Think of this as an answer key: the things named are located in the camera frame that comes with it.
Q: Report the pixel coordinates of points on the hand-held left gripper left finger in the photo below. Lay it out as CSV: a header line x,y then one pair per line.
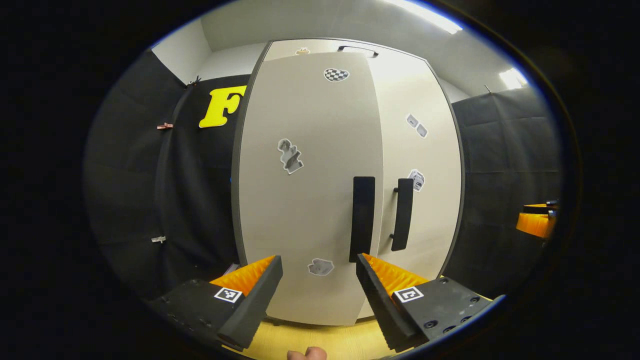
x,y
250,310

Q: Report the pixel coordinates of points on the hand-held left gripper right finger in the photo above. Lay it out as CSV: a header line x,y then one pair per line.
x,y
385,312

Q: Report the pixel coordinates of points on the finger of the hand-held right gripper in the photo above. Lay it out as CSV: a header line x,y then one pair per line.
x,y
542,208
535,225

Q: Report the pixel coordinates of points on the white cabinet door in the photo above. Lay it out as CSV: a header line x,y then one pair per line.
x,y
310,210
430,150

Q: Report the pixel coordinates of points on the white and grey cabinet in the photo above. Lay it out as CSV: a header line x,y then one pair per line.
x,y
234,185

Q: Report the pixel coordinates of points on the white cabinet drawer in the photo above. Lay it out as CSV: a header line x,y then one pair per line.
x,y
320,47

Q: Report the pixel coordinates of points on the black backdrop cloth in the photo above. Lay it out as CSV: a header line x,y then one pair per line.
x,y
500,160
130,190

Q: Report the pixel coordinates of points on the silver cloth clip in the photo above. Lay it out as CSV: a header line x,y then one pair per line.
x,y
158,239

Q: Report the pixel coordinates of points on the small ceiling light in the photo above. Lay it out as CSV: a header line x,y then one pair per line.
x,y
513,78

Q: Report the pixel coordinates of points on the pink cloth clip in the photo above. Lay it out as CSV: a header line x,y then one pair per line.
x,y
165,126

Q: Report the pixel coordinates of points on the long ceiling light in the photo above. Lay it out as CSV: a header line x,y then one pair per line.
x,y
430,14

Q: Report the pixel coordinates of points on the black cloth clip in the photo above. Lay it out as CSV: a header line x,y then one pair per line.
x,y
195,81

